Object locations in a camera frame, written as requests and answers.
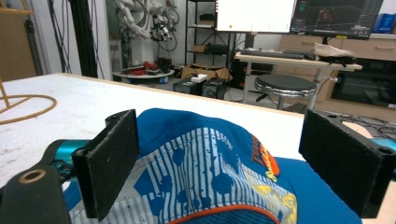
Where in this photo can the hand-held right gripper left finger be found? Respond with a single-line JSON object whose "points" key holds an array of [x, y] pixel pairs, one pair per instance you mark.
{"points": [[106, 165]]}

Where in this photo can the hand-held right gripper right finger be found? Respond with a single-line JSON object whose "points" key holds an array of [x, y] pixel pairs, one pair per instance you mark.
{"points": [[345, 161]]}

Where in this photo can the blue striped baseball cap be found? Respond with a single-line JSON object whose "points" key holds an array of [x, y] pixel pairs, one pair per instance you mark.
{"points": [[214, 174]]}

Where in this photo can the black oven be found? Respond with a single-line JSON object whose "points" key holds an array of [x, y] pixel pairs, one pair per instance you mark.
{"points": [[367, 84]]}

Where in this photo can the round white platform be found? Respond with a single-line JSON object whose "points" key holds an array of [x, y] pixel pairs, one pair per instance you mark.
{"points": [[143, 75]]}

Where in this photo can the round black stool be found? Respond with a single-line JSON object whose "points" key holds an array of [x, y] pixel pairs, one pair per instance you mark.
{"points": [[285, 85]]}

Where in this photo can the beige cloth bundle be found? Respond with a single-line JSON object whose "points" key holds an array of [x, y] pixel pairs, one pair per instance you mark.
{"points": [[331, 51]]}

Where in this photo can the black power unit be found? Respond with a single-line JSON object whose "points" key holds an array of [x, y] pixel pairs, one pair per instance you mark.
{"points": [[214, 88], [186, 85]]}

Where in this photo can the wooden cabinet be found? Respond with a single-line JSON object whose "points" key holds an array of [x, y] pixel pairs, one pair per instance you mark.
{"points": [[367, 46]]}

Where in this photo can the light wooden desk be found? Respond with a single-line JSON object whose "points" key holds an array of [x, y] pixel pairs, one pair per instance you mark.
{"points": [[280, 62]]}

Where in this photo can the black stand pole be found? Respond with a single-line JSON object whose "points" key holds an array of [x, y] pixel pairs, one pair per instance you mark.
{"points": [[84, 37]]}

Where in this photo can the black keyboard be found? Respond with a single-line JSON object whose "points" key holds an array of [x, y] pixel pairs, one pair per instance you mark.
{"points": [[271, 53]]}

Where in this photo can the cardboard box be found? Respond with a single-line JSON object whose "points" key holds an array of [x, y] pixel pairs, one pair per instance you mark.
{"points": [[204, 72]]}

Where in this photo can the blue box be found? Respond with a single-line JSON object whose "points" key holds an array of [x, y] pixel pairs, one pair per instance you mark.
{"points": [[384, 23]]}

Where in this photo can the dark monitor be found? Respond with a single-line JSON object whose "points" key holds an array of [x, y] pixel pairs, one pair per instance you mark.
{"points": [[336, 17]]}

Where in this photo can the brown wooden board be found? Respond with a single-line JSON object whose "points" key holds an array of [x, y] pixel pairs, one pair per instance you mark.
{"points": [[15, 43]]}

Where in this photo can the black metal shelf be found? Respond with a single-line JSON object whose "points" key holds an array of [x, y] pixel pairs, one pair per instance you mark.
{"points": [[207, 31]]}

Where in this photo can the white monitor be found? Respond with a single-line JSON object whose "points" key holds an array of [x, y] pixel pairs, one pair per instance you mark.
{"points": [[255, 15]]}

